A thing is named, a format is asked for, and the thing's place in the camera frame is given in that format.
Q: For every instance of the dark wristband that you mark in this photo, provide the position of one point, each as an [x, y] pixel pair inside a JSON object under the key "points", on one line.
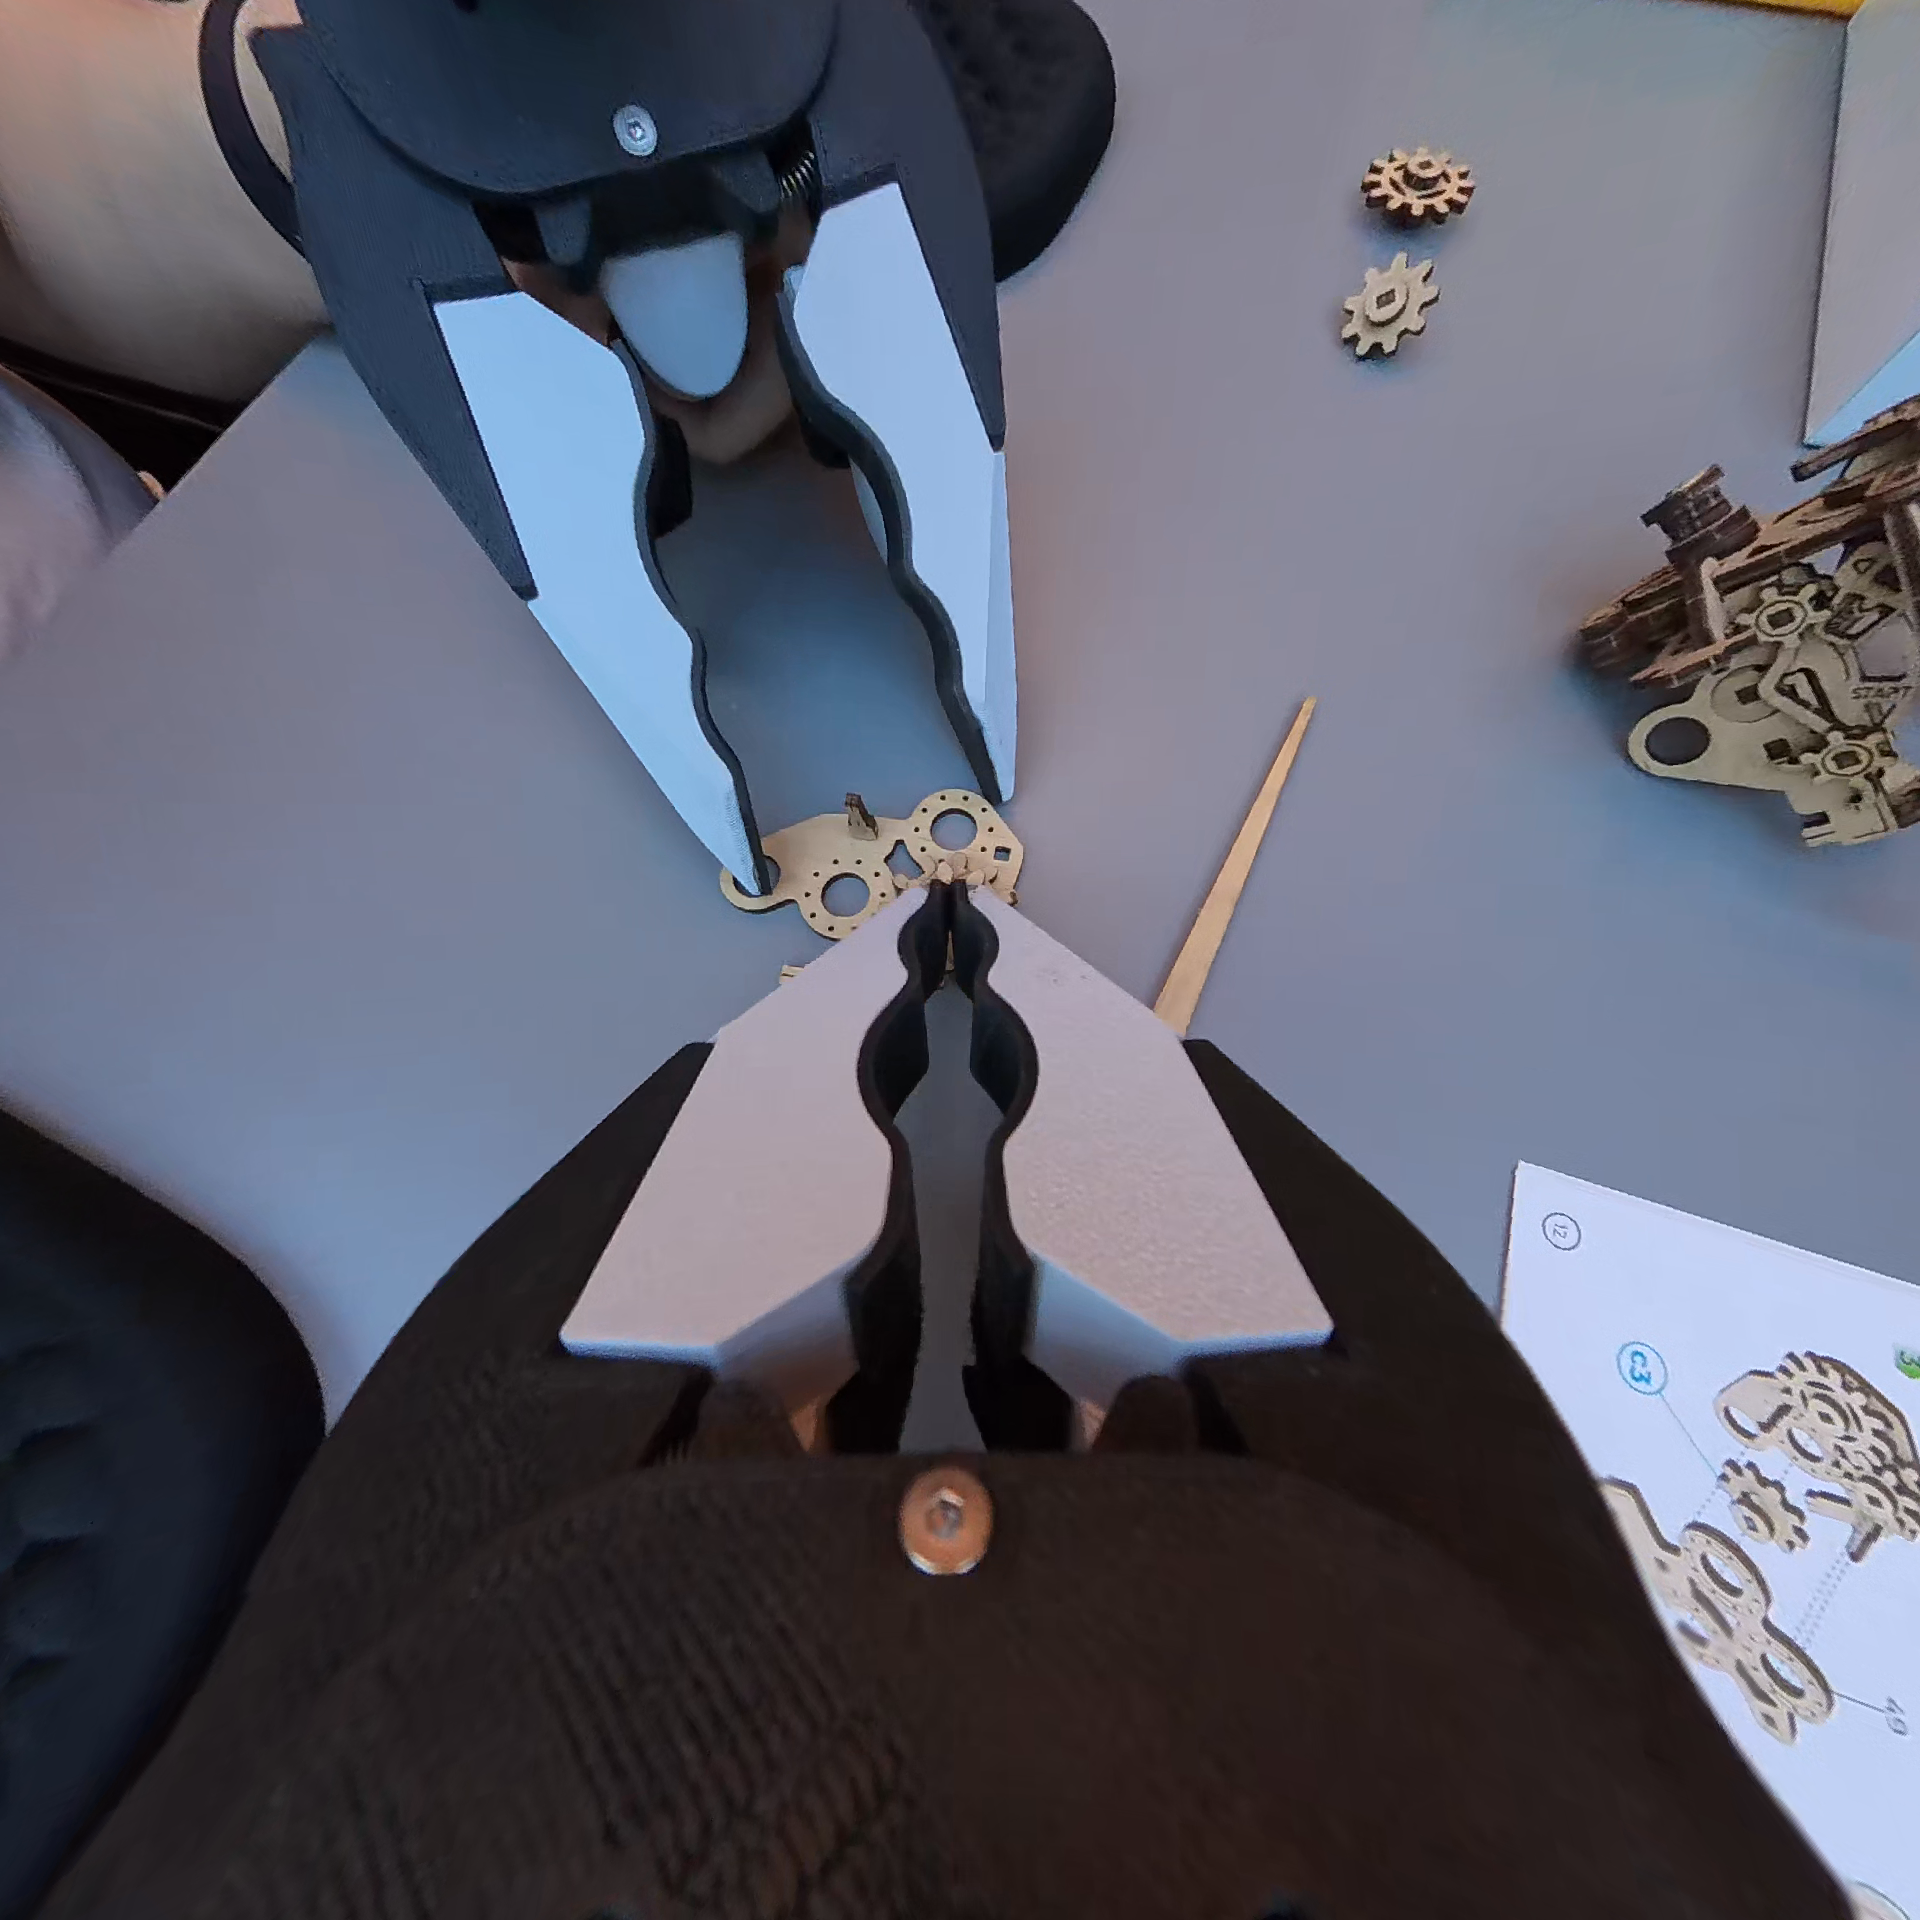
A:
{"points": [[224, 136]]}

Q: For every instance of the black padded seat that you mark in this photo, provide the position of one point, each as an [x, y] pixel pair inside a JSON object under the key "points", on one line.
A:
{"points": [[136, 1501]]}

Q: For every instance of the printed instruction sheet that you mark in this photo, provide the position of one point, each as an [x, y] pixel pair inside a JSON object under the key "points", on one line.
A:
{"points": [[1651, 1349]]}

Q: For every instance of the wooden gear with hub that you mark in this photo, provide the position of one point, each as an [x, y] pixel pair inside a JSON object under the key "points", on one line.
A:
{"points": [[1419, 187]]}

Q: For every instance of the small wooden gear piece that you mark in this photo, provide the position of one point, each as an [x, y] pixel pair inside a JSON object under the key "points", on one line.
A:
{"points": [[960, 875]]}

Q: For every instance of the person's clothing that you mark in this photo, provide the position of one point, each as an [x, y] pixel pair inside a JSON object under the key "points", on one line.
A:
{"points": [[60, 510]]}

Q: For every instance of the person's left forearm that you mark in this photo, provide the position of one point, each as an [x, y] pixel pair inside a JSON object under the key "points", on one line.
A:
{"points": [[106, 181]]}

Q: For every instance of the black quilted pad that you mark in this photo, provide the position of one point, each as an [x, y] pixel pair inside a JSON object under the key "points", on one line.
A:
{"points": [[1036, 120]]}

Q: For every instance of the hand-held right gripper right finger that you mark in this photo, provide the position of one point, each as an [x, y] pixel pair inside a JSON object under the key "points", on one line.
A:
{"points": [[1155, 1214]]}

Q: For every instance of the wooden mechanical model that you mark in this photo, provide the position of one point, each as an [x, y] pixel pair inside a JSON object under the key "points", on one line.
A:
{"points": [[1786, 675]]}

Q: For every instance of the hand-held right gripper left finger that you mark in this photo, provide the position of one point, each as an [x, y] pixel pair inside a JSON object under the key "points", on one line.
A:
{"points": [[720, 1231]]}

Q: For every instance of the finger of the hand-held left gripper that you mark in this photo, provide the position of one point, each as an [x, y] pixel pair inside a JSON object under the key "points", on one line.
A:
{"points": [[587, 524], [932, 451]]}

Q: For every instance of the white box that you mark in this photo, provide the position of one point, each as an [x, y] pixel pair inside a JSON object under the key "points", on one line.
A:
{"points": [[1875, 225]]}

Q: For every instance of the perforated wooden plate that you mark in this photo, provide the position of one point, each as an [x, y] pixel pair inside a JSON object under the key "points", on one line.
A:
{"points": [[839, 870]]}

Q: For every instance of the thin wooden stick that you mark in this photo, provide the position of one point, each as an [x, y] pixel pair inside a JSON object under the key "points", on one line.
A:
{"points": [[1237, 862]]}

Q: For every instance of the flat wooden gear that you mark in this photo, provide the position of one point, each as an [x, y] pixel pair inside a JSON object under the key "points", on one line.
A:
{"points": [[1389, 308]]}

